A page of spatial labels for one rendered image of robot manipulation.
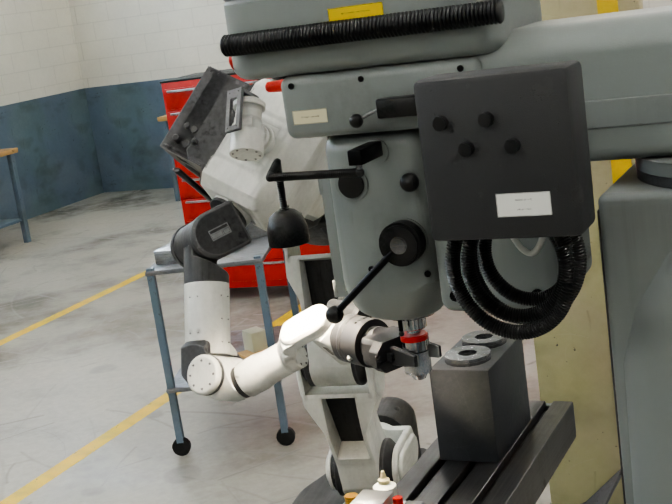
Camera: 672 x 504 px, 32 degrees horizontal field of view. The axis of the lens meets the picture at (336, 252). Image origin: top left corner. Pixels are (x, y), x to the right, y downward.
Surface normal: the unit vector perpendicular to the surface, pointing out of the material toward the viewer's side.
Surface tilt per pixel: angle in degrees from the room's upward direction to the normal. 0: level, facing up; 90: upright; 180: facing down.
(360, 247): 90
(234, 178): 59
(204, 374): 67
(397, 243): 90
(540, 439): 0
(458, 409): 90
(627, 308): 90
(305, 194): 116
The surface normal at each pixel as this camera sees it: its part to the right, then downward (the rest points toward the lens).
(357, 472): -0.23, 0.47
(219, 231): 0.43, -0.18
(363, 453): -0.25, -0.74
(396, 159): -0.42, 0.25
